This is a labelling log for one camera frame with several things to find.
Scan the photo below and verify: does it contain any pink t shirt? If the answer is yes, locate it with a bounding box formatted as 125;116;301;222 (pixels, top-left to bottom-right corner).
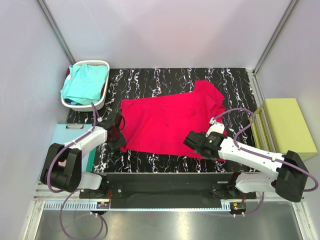
120;80;225;159

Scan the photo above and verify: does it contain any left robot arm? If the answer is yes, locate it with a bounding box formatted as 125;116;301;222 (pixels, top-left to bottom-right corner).
39;109;126;198

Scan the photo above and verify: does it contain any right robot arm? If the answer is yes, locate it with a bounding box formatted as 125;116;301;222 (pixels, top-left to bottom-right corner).
183;121;309;203

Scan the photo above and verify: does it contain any turquoise t shirt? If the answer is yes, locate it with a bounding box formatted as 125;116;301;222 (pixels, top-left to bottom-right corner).
60;63;109;105

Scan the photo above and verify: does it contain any white laundry basket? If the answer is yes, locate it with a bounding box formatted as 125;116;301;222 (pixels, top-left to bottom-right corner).
60;60;110;112

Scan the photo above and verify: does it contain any blue t shirt in basket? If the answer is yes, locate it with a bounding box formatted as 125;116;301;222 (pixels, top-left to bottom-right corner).
61;98;82;106

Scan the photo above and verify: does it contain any light blue clipboard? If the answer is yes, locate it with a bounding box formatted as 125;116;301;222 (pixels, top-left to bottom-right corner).
39;123;92;180

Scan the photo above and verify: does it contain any green cutting mat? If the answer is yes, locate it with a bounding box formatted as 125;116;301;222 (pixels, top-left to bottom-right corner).
85;147;97;172

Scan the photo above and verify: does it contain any pink numbered block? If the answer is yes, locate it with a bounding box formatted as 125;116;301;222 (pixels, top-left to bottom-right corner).
58;159;67;168

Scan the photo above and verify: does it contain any red t shirt in basket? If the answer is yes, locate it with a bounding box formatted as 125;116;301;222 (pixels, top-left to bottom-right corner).
65;68;71;80

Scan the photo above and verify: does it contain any yellow green drawer box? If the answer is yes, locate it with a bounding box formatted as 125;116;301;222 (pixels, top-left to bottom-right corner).
251;98;318;161

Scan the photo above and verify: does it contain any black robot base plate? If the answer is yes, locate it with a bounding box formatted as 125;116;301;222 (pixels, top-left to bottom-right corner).
79;173;257;211

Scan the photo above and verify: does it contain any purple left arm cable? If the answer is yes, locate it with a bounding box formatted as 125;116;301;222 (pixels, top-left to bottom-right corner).
47;101;108;238

